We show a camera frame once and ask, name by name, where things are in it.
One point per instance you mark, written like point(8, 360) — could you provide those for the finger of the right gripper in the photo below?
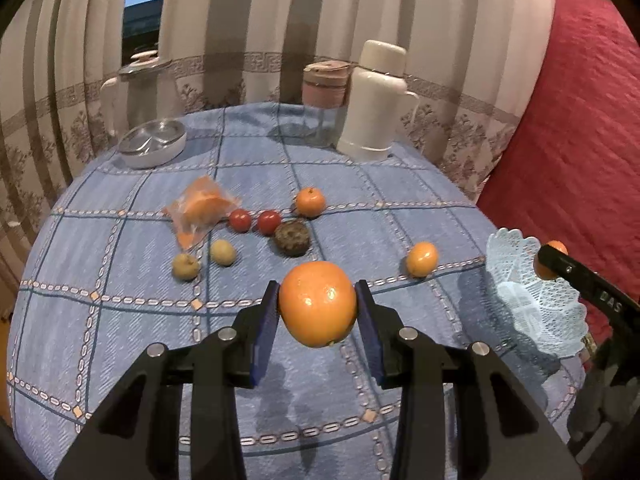
point(614, 303)

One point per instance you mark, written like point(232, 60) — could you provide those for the blue checked tablecloth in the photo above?
point(98, 287)

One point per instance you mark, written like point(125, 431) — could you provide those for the yellow-green small fruit left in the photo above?
point(185, 267)

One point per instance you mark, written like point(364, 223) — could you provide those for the pink lidded glass cup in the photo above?
point(325, 87)

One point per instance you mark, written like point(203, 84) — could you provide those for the yellow-green small fruit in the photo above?
point(222, 252)
point(185, 267)

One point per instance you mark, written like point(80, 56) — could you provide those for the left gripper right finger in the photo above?
point(501, 431)

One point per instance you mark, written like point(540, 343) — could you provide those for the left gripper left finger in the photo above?
point(134, 433)

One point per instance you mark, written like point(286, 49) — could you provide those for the large orange fruit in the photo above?
point(317, 303)

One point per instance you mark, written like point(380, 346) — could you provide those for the beige striped curtain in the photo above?
point(474, 64)

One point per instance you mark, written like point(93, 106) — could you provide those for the mandarin with stem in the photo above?
point(310, 202)

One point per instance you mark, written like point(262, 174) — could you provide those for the oval orange kumquat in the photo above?
point(422, 259)

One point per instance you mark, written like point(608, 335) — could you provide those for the light blue lattice basket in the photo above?
point(547, 313)

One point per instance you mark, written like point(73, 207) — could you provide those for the red quilted bedspread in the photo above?
point(571, 170)

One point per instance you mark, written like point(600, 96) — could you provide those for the red cherry tomato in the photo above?
point(240, 220)
point(268, 221)

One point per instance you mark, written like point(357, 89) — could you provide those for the dark brown wrinkled fruit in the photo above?
point(292, 238)

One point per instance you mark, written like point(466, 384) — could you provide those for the glass electric kettle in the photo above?
point(141, 107)

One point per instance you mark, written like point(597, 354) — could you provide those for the yellow-green small fruit right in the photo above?
point(222, 252)

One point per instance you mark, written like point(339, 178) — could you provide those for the plastic bag orange peels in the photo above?
point(201, 205)

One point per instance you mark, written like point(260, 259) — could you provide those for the white thermos flask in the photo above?
point(377, 91)

